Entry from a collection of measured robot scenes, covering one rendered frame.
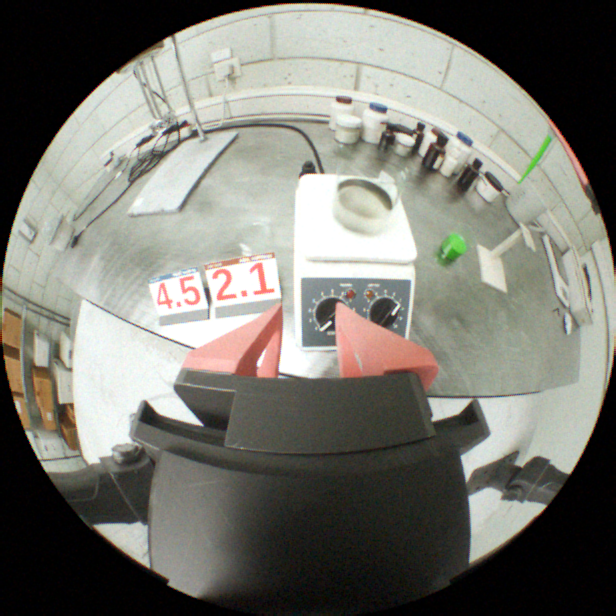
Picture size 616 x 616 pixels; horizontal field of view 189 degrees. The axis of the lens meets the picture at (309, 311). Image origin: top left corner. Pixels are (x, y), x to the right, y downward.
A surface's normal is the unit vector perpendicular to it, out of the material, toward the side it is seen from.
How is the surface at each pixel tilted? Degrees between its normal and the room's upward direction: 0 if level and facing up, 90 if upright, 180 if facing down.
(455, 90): 90
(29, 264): 90
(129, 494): 72
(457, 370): 0
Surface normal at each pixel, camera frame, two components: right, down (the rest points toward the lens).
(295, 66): -0.21, 0.95
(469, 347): 0.01, -0.25
